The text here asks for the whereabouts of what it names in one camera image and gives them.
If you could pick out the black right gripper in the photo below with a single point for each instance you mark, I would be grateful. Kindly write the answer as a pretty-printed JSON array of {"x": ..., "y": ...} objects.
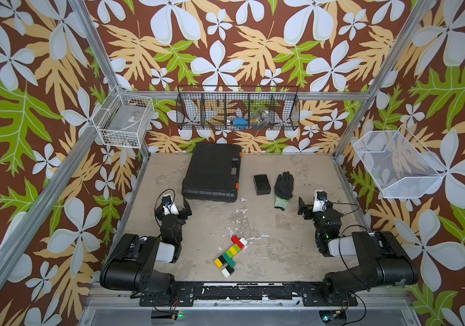
[{"x": 302, "y": 207}]

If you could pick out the red lego brick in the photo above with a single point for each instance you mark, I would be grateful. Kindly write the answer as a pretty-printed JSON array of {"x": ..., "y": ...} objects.
[{"x": 235, "y": 240}]

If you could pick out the black wire basket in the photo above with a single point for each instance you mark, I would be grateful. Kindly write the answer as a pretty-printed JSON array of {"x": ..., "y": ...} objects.
[{"x": 216, "y": 107}]

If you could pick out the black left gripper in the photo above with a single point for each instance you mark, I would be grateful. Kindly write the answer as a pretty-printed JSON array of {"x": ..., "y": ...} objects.
[{"x": 181, "y": 214}]

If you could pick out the black green work glove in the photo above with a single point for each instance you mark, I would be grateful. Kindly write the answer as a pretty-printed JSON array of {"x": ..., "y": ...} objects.
[{"x": 283, "y": 190}]

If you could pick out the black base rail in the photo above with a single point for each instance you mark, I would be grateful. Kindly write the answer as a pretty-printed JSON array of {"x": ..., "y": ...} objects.
[{"x": 186, "y": 294}]

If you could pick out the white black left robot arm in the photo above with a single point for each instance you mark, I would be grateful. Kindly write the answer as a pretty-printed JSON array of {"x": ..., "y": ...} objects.
[{"x": 131, "y": 266}]

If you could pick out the clear plastic in basket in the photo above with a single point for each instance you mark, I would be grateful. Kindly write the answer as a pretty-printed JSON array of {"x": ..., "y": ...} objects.
[{"x": 260, "y": 117}]

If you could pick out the black lego brick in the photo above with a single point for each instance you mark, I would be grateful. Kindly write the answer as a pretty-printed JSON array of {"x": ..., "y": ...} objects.
[{"x": 231, "y": 270}]

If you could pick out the small black battery box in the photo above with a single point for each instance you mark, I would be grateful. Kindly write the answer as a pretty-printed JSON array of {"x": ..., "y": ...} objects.
[{"x": 262, "y": 185}]

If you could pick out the blue object in basket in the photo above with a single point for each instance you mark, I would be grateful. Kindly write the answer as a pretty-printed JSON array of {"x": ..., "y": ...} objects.
[{"x": 240, "y": 124}]

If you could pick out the black plastic tool case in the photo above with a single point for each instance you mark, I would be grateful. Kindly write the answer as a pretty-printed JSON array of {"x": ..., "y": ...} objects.
[{"x": 213, "y": 173}]

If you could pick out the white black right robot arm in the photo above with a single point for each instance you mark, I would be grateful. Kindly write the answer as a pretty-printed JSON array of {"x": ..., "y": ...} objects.
[{"x": 382, "y": 261}]

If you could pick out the dark green lego brick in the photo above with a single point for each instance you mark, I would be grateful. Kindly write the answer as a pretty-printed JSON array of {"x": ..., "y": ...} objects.
[{"x": 228, "y": 260}]

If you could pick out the white mesh basket right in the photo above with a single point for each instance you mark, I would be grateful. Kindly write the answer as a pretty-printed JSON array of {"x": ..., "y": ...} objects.
[{"x": 400, "y": 165}]

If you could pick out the white wire basket left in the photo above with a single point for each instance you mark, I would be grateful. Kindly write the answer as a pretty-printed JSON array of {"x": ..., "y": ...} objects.
[{"x": 123, "y": 118}]

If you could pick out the aluminium frame post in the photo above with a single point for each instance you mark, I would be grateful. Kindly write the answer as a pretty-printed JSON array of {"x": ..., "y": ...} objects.
[{"x": 414, "y": 19}]

